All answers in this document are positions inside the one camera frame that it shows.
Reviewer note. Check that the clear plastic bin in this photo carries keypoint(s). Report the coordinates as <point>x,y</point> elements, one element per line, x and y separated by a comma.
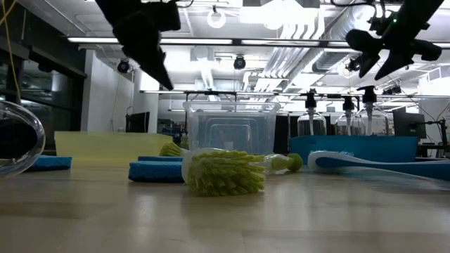
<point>232,126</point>

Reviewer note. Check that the blue cellulose sponge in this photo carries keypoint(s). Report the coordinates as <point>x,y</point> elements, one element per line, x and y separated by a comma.
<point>158,158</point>
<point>52,163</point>
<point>154,171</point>

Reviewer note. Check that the black computer monitor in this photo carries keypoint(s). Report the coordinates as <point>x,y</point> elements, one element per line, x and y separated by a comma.
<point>409,123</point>
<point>138,122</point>

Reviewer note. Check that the round white ceiling lamp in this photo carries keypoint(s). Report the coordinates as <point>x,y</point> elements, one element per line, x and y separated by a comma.
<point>216,17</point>

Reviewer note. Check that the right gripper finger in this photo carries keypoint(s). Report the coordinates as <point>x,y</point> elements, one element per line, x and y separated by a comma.
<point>368,62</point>
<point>395,63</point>

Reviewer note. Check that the blue plastic bin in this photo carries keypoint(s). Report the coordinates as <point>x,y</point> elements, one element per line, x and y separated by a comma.
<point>351,149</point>

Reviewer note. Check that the yellow plastic bin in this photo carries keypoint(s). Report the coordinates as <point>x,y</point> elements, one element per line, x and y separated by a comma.
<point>105,144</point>

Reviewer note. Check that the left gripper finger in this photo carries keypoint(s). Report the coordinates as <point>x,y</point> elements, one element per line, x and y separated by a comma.
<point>151,56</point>

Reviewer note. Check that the yellow-green toothbrush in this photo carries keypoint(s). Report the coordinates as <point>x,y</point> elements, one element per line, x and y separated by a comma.
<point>171,149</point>

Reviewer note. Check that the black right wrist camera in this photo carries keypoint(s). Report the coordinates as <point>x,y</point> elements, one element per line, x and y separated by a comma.
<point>377,24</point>

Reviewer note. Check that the blue bristle dish brush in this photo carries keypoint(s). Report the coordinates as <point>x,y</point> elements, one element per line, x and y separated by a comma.
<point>351,163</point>

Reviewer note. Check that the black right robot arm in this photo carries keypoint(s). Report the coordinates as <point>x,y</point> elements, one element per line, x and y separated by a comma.
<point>418,14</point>

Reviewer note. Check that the black ceiling camera cluster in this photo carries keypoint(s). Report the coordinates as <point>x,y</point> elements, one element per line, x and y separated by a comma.
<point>353,65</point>

